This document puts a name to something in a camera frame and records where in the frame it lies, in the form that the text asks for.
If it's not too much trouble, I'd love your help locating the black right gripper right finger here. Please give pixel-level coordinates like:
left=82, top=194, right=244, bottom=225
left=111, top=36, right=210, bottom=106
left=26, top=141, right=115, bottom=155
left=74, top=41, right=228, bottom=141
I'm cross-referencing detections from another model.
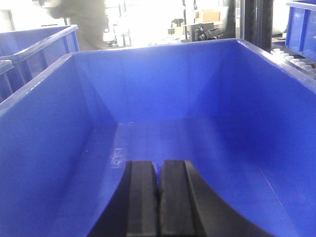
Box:
left=159, top=160, right=270, bottom=237

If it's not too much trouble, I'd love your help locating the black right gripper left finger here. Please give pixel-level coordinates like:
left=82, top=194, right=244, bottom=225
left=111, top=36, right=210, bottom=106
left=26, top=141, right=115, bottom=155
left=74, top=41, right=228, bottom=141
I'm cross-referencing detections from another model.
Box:
left=88, top=160, right=158, bottom=237

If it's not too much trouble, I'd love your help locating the large blue bin right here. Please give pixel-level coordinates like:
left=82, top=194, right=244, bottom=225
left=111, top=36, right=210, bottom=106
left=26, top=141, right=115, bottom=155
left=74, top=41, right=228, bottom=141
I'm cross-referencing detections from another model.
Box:
left=0, top=39, right=316, bottom=237

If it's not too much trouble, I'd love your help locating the white roller conveyor track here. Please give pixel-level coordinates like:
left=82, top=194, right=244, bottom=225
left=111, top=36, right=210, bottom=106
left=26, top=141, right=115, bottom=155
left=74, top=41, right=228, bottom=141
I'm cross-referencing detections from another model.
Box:
left=271, top=48, right=316, bottom=79

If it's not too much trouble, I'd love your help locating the blue bin far left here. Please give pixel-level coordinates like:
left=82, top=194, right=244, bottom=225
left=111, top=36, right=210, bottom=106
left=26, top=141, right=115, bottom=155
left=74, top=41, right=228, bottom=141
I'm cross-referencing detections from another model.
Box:
left=0, top=25, right=79, bottom=102

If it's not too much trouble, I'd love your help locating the person in grey clothes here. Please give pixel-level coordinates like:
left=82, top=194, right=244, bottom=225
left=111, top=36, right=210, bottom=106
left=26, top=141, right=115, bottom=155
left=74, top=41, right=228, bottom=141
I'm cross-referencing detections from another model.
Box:
left=44, top=0, right=107, bottom=51

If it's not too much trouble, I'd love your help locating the blue bin upper right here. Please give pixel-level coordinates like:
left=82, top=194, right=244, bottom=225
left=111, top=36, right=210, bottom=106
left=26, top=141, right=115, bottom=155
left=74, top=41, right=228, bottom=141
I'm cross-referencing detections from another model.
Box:
left=285, top=0, right=316, bottom=61

